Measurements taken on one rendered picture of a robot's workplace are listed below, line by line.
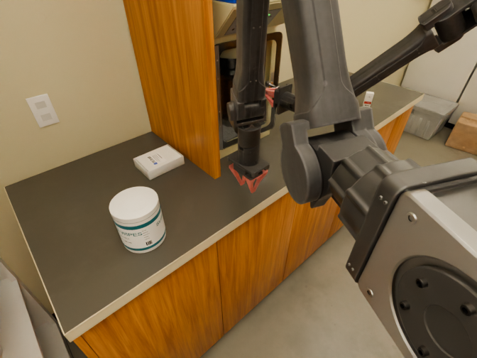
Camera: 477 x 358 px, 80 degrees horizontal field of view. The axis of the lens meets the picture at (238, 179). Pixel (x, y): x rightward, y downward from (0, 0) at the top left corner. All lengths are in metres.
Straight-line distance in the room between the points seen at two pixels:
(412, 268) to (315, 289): 1.71
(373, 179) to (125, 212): 0.66
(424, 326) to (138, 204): 0.70
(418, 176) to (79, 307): 0.79
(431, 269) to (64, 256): 0.91
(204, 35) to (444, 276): 0.78
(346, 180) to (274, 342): 1.52
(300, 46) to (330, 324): 1.65
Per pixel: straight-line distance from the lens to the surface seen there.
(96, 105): 1.35
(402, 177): 0.23
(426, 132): 3.67
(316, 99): 0.33
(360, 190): 0.27
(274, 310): 1.83
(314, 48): 0.34
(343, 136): 0.35
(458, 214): 0.23
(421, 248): 0.22
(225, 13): 0.91
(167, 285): 0.98
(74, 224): 1.07
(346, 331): 1.86
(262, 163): 0.75
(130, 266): 0.89
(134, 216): 0.80
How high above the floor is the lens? 1.64
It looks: 40 degrees down
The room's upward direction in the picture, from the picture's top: straight up
